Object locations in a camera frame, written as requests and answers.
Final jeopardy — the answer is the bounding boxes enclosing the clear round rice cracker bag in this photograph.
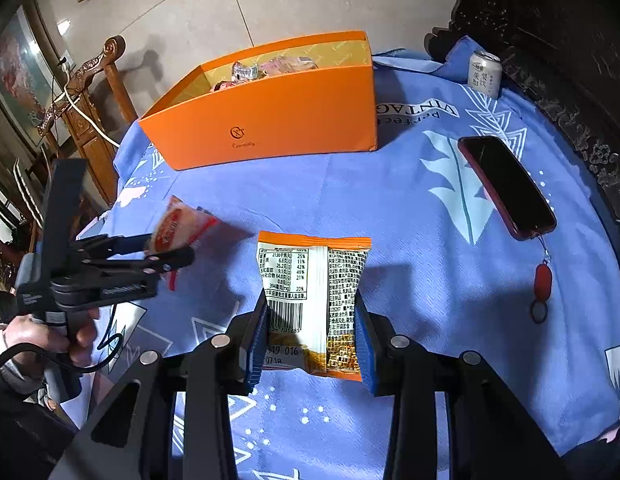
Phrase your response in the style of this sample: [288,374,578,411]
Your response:
[142,195,221,291]

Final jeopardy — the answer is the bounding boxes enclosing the person's left hand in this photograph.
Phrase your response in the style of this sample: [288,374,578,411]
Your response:
[4,310,100,367]

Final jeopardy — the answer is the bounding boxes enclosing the white drink can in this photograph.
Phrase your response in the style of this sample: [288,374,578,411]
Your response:
[467,51,503,100]

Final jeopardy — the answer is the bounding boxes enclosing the person's left forearm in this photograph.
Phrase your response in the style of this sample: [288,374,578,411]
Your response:
[0,320,78,480]

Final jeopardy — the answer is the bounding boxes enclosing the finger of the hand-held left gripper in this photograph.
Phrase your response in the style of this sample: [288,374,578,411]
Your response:
[82,247,197,281]
[72,232,158,261]

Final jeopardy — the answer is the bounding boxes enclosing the red key fob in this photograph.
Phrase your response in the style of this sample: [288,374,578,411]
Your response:
[530,237,555,323]

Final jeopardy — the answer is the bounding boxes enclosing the white power cable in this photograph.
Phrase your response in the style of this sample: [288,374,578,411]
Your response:
[64,62,121,147]

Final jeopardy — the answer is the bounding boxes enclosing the orange-edged white snack bag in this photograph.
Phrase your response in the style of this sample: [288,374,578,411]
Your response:
[256,230,373,376]

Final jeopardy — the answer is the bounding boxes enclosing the pile of snack packets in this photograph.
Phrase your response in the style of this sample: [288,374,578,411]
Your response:
[210,56,321,92]

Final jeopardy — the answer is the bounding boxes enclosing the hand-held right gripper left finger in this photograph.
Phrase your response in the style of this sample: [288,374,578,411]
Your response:
[50,290,269,480]

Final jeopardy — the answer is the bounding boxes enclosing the black smartphone in red case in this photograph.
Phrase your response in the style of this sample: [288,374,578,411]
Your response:
[457,135,558,242]

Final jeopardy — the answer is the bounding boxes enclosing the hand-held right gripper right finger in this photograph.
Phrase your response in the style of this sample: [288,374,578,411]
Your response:
[355,292,566,480]

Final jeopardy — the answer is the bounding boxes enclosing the dark carved wooden furniture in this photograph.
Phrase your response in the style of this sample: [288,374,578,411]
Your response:
[424,0,620,261]

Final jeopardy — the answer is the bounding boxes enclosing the carved wooden chair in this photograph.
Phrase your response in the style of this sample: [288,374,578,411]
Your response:
[37,35,140,206]

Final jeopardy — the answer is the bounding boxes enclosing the framed wall painting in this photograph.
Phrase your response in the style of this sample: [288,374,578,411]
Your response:
[0,5,60,148]

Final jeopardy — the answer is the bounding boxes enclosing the orange cardboard box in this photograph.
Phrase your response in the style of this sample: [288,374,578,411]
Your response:
[138,30,378,172]

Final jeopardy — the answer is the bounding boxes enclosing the black cable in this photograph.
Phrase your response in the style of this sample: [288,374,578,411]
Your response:
[0,320,126,376]

